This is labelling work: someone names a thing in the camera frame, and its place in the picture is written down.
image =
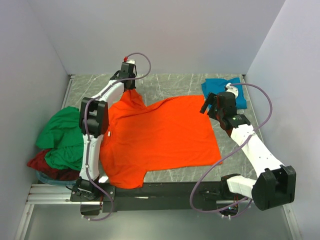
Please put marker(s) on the dark red t-shirt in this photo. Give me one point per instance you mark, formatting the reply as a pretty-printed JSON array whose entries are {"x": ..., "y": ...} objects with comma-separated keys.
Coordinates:
[{"x": 39, "y": 163}]

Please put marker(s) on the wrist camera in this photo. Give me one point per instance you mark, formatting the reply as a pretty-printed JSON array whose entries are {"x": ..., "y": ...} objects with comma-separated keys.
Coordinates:
[
  {"x": 231, "y": 89},
  {"x": 129, "y": 61}
]

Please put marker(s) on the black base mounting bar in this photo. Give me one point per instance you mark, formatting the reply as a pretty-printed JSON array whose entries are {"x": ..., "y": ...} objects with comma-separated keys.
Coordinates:
[{"x": 154, "y": 196}]

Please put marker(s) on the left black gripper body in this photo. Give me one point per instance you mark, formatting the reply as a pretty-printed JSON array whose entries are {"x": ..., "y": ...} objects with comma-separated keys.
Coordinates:
[{"x": 132, "y": 86}]

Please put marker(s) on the orange t-shirt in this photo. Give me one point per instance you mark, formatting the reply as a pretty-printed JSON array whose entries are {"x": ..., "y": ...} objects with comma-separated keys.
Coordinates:
[{"x": 169, "y": 134}]

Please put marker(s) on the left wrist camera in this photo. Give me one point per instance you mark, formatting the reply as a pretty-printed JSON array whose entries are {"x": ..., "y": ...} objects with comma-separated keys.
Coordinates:
[{"x": 129, "y": 61}]

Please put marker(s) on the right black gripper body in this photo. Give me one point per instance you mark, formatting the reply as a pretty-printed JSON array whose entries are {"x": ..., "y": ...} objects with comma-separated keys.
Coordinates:
[{"x": 215, "y": 113}]

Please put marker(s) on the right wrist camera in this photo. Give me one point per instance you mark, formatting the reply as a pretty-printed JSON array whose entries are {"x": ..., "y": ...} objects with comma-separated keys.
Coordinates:
[{"x": 231, "y": 89}]

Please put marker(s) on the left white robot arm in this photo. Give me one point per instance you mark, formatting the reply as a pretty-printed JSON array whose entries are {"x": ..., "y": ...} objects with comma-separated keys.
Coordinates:
[{"x": 93, "y": 123}]

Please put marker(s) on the folded blue t-shirt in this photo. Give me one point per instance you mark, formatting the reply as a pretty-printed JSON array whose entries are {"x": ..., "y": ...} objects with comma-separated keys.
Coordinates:
[{"x": 217, "y": 85}]

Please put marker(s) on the green t-shirt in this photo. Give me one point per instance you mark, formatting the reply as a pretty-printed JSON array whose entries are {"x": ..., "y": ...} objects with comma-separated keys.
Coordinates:
[{"x": 64, "y": 140}]

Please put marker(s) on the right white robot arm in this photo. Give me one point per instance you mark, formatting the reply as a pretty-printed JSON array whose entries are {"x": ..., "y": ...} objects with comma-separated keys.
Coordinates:
[{"x": 276, "y": 183}]

